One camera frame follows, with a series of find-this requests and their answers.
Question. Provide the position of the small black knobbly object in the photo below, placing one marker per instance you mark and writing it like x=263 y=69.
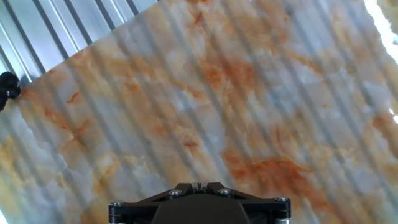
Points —
x=9 y=88

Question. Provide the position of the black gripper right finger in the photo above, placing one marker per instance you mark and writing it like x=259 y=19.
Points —
x=267 y=211

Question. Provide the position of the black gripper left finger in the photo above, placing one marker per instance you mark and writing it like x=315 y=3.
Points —
x=133 y=211

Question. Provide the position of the orange marble pattern sheet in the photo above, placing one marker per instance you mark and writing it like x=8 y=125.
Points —
x=186 y=109

